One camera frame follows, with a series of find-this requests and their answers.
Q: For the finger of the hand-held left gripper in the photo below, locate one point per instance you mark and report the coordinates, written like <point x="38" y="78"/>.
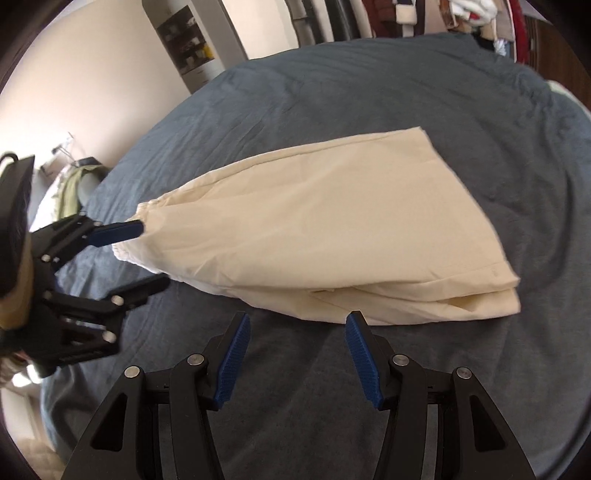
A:
<point x="138" y="291"/>
<point x="115" y="233"/>

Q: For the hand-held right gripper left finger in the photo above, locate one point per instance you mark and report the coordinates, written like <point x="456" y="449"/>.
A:
<point x="233" y="364"/>

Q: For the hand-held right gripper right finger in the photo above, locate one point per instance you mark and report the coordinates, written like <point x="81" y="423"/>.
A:
<point x="364" y="364"/>

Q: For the cream pants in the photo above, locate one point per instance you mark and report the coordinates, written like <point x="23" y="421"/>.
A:
<point x="300" y="221"/>

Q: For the green cloth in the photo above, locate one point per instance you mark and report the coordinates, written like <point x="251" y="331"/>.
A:
<point x="69" y="184"/>

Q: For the yellow bag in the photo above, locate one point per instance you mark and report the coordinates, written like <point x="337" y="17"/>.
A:
<point x="208" y="54"/>

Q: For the white built-in shelf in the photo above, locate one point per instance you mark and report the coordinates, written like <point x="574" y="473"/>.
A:
<point x="189" y="41"/>

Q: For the blue-grey blanket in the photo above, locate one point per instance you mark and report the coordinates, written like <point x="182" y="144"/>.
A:
<point x="369" y="92"/>

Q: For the row of hanging clothes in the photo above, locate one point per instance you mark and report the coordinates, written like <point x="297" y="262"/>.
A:
<point x="461" y="18"/>

